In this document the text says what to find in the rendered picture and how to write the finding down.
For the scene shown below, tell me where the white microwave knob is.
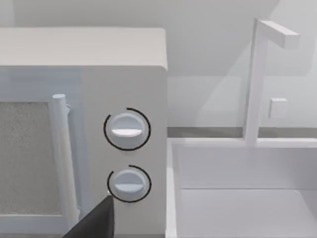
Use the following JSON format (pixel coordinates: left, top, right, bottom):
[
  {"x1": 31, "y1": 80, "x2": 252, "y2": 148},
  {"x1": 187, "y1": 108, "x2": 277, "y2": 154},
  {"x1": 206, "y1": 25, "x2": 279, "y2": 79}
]
[
  {"x1": 106, "y1": 164, "x2": 152, "y2": 203},
  {"x1": 103, "y1": 107, "x2": 152, "y2": 151}
]

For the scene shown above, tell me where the microwave door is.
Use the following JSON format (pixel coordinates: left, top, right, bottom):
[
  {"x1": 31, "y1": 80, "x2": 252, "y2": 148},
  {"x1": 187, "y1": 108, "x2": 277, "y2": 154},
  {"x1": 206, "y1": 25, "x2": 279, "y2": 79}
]
[{"x1": 0, "y1": 66, "x2": 86, "y2": 235}]

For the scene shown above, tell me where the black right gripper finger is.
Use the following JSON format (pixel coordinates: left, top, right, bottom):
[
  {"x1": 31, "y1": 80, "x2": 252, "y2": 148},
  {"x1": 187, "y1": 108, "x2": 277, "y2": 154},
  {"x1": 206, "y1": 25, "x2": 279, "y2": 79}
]
[{"x1": 61, "y1": 195, "x2": 115, "y2": 238}]

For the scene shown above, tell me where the white sink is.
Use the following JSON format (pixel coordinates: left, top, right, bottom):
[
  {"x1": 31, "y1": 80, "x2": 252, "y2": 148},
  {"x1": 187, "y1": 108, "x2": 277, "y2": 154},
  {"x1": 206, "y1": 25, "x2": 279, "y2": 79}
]
[{"x1": 165, "y1": 137, "x2": 317, "y2": 238}]

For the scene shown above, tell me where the small white tap lever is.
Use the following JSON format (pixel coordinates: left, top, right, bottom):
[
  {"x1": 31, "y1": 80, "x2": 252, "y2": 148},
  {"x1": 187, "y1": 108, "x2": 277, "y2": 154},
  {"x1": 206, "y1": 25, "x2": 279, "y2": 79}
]
[{"x1": 268, "y1": 97, "x2": 289, "y2": 119}]

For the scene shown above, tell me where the pale microwave oven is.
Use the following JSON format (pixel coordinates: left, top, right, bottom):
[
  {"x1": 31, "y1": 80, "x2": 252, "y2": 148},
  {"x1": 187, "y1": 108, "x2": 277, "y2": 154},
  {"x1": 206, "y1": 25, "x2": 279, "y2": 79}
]
[{"x1": 0, "y1": 27, "x2": 169, "y2": 238}]

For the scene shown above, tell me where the tall white tap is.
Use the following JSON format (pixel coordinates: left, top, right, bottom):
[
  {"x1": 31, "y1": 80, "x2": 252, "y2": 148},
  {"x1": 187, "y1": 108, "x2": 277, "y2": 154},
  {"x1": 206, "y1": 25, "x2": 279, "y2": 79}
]
[{"x1": 242, "y1": 17, "x2": 301, "y2": 146}]

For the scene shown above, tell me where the white microwave door handle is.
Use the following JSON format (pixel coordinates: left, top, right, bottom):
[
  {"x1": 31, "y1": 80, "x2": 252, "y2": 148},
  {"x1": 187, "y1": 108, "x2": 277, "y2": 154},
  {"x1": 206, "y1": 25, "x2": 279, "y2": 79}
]
[{"x1": 52, "y1": 93, "x2": 80, "y2": 228}]

